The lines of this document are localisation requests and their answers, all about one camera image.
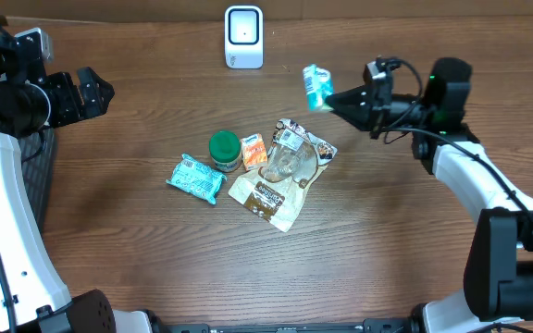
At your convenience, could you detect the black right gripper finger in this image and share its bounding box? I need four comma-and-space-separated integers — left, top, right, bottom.
328, 99, 374, 131
325, 85, 369, 107

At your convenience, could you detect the teal tissue pack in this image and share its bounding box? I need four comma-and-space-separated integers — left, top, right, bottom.
303, 64, 334, 113

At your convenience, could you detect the white brown snack pouch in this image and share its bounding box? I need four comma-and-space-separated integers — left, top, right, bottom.
229, 118, 338, 232

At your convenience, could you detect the orange packet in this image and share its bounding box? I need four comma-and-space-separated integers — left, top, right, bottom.
241, 133, 268, 171

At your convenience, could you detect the green lid seasoning jar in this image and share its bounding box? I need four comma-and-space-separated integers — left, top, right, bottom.
209, 130, 242, 173

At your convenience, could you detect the teal wet wipes pack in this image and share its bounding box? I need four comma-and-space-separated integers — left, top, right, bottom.
166, 154, 227, 205

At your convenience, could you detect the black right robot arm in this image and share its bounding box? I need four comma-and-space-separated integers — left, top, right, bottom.
326, 57, 533, 332

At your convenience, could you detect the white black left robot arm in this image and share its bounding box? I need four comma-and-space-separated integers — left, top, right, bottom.
0, 26, 152, 332

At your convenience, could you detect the grey plastic mesh basket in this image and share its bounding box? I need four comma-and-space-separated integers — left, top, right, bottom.
19, 129, 57, 231

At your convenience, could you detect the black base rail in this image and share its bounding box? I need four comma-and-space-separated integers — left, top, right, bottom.
153, 318, 421, 333

